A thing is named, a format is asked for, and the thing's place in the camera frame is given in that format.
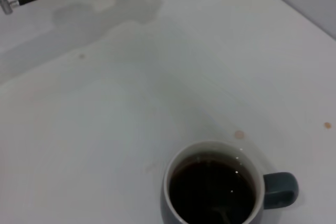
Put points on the dark grey ceramic coffee cup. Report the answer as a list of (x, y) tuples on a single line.
[(278, 190)]

